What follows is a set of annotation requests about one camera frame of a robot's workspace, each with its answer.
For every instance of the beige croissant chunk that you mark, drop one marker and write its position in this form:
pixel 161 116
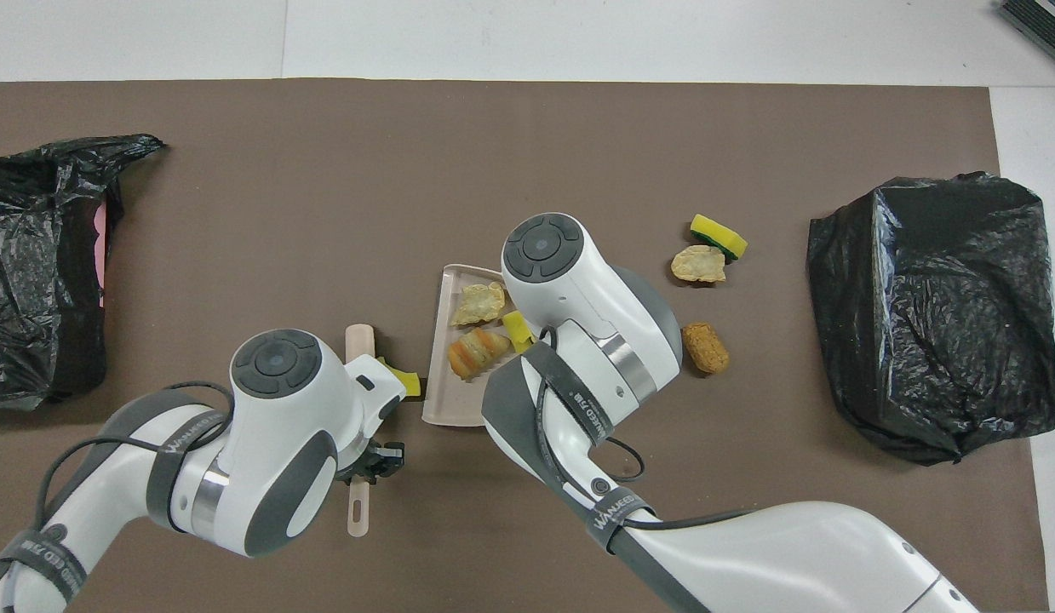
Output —
pixel 480 304
pixel 697 264

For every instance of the small yellow sponge piece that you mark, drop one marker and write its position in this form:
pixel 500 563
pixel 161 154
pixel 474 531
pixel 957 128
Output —
pixel 517 330

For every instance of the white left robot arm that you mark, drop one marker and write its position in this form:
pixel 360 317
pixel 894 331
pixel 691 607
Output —
pixel 280 426

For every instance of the dark grey ribbed panel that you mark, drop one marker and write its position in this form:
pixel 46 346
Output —
pixel 1042 21

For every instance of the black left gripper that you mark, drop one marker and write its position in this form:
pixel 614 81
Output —
pixel 361 468

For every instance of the yellow sponge with green pad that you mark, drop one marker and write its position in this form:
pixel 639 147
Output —
pixel 714 230

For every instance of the brown table mat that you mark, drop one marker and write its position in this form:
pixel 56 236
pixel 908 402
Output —
pixel 578 145

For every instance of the beige hand brush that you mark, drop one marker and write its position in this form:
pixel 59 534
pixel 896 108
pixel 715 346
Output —
pixel 359 340

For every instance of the brown breaded nugget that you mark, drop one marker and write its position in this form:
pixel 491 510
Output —
pixel 706 347

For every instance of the golden brown croissant piece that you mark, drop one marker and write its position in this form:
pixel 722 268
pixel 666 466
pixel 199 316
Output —
pixel 476 353

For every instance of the black plastic trash bag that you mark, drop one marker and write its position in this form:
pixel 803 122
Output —
pixel 33 255
pixel 936 323

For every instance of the beige plastic dustpan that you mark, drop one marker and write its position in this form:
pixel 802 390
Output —
pixel 442 400

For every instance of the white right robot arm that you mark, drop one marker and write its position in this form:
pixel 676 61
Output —
pixel 578 281

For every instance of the notched yellow sponge piece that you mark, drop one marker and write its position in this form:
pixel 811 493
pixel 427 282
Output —
pixel 405 383

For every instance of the pink plastic bin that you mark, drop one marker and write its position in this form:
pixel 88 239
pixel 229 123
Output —
pixel 102 247

